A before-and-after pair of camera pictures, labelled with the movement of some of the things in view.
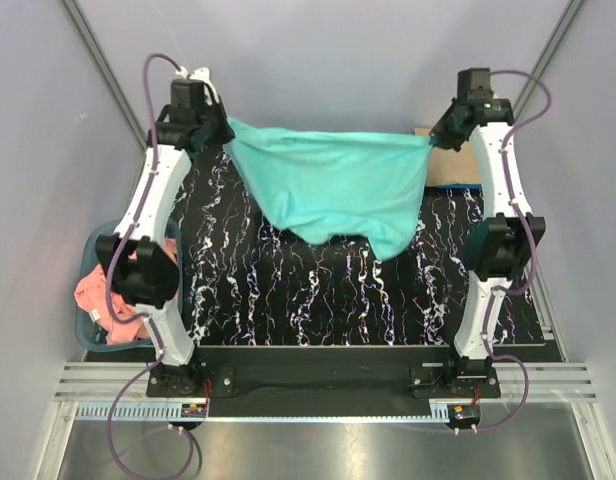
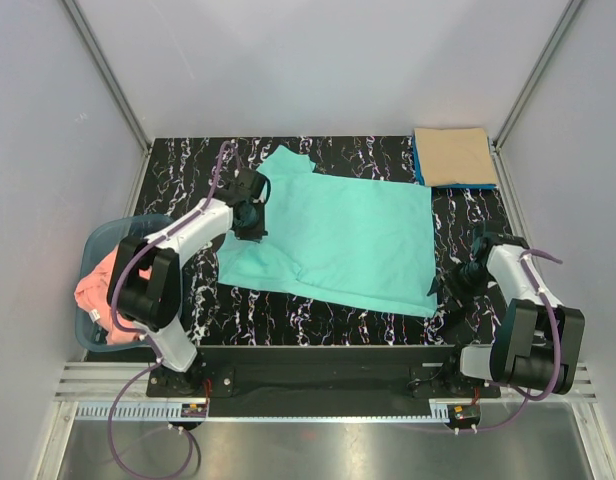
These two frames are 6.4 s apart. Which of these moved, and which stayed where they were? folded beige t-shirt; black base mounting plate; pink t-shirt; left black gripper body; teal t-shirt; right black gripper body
Moved: right black gripper body; left black gripper body; teal t-shirt
Stayed: pink t-shirt; black base mounting plate; folded beige t-shirt
